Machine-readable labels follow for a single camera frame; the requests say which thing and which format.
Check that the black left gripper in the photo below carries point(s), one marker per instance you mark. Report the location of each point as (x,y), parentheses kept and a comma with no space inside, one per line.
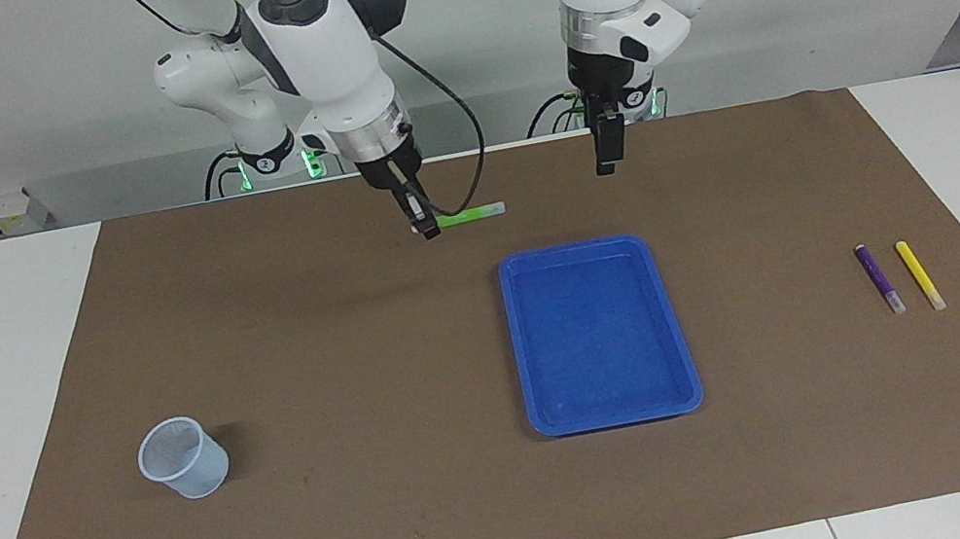
(601,85)

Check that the translucent plastic cup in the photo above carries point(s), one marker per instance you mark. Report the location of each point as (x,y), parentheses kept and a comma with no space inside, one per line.
(195,473)

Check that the yellow highlighter pen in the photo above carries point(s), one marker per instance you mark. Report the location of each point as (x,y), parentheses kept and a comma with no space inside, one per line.
(921,276)

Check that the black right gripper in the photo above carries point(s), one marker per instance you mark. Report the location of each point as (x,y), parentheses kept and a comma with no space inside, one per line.
(393,169)

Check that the green highlighter pen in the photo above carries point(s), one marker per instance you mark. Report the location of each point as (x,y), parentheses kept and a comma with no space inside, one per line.
(470,214)

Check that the brown paper table mat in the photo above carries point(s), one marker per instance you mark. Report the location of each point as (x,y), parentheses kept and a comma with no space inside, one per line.
(386,523)

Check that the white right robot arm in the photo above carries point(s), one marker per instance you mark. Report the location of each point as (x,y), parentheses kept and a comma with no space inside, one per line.
(323,50)

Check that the blue plastic tray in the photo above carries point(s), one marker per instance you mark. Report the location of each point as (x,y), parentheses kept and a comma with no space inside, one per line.
(601,337)

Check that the purple highlighter pen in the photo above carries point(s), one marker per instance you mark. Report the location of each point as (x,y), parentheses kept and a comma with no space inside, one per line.
(879,278)

